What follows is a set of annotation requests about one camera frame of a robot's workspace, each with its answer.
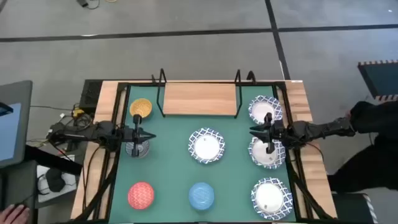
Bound person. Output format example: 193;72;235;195
326;100;398;194

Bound black aluminium table frame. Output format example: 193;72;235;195
74;80;335;224

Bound black case with striped corner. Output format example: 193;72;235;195
331;192;379;224

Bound wooden shelf with black frame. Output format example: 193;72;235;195
156;68;244;119

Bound blue white paper bowl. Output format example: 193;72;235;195
248;95;284;126
187;126;226;165
248;136;287;170
251;177;294;221

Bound green table mat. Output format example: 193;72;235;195
108;84;297;223

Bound light blue patterned bowl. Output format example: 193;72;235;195
188;182;215;212

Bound black box with striped edge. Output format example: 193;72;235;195
357;59;398;101

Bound grey monitor with blue screen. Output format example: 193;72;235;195
0;80;34;169

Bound black power adapter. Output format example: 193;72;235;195
76;0;100;9

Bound red zigzag patterned bowl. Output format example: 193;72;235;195
127;181;155;210

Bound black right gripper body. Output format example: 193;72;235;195
264;112;285;155

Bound white paper sheet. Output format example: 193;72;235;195
36;155;78;203

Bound black side desk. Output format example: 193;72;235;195
0;144;83;224

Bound navy grey patterned bowl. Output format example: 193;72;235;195
124;139;150;159

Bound person's hand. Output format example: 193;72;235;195
0;204;31;224

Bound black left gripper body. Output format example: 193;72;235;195
125;114;145;157

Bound black vented box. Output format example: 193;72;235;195
79;79;103;110

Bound yellow patterned bowl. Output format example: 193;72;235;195
129;98;154;119

